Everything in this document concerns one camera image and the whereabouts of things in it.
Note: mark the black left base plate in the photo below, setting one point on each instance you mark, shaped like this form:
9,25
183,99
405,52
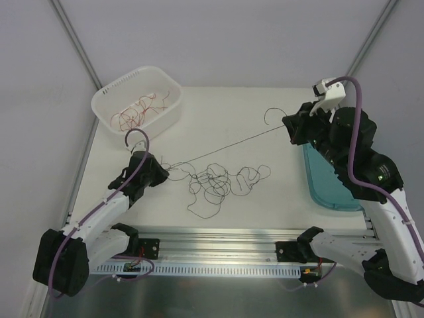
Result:
148,248

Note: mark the right aluminium frame post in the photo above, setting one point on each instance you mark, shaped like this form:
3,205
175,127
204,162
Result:
381,21

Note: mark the white slotted cable duct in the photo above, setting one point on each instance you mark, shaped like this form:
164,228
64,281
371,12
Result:
201,270

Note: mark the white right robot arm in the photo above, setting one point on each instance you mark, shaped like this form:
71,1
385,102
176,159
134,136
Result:
394,271

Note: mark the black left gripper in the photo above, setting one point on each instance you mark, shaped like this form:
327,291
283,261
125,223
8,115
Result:
154,170

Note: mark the teal plastic bin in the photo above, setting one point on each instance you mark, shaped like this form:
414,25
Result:
325,188

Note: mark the white plastic basket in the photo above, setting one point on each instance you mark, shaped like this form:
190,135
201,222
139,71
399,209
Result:
146,98

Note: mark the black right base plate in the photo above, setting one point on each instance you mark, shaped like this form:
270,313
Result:
287,251

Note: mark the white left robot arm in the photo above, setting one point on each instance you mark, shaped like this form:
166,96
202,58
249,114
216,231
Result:
66,257

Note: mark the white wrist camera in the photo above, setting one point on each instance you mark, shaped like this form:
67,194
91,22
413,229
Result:
329,93
139,146

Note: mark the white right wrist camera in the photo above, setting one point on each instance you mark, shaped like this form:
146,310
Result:
329,93

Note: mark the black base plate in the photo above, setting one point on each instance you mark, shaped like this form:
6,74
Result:
287,251
148,248

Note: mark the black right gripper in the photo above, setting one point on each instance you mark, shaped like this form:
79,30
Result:
299,126

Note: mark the aluminium mounting rail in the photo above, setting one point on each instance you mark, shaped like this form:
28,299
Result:
217,246

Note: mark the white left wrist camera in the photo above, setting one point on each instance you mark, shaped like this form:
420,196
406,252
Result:
139,146

